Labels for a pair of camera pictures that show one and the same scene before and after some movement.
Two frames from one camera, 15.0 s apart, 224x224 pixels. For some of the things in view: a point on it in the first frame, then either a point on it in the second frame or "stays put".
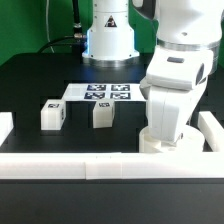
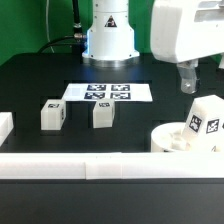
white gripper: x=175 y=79 → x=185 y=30
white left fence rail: x=6 y=126 stays put
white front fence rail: x=112 y=165 stays put
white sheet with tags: x=118 y=92 stays put
